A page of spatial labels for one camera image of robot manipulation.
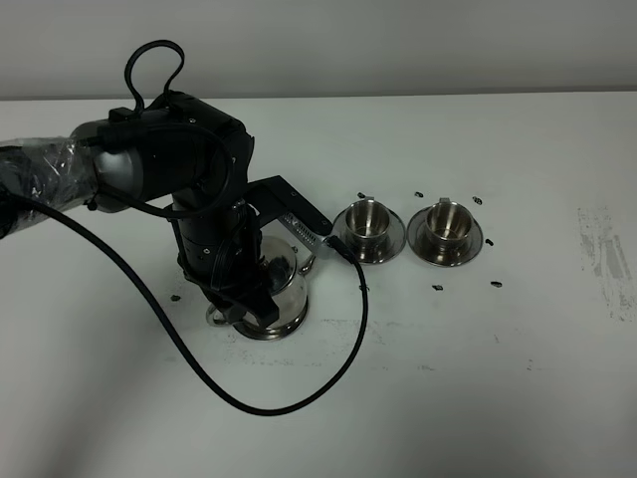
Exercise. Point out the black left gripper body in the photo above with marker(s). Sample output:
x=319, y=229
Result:
x=224, y=277

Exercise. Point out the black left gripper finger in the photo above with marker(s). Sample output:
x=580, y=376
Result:
x=261, y=309
x=229, y=314

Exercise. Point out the stainless steel teapot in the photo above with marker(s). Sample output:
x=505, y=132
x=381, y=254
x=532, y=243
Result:
x=288, y=288

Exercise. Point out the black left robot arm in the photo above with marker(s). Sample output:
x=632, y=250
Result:
x=178, y=159

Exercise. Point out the left stainless steel teacup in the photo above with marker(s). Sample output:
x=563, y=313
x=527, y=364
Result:
x=366, y=224

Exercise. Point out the stainless steel teacup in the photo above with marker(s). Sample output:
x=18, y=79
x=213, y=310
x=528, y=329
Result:
x=366, y=224
x=448, y=225

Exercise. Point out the left stainless steel saucer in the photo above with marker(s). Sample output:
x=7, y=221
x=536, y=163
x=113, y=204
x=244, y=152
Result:
x=392, y=244

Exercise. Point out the stainless steel saucer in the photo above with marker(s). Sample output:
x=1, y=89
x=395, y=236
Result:
x=392, y=244
x=421, y=247

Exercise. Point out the right stainless steel saucer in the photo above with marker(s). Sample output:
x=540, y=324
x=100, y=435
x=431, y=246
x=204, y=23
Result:
x=421, y=247

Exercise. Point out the right stainless steel teacup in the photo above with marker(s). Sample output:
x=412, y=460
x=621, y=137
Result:
x=448, y=225

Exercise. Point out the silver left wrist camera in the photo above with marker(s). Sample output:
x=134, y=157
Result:
x=315, y=243

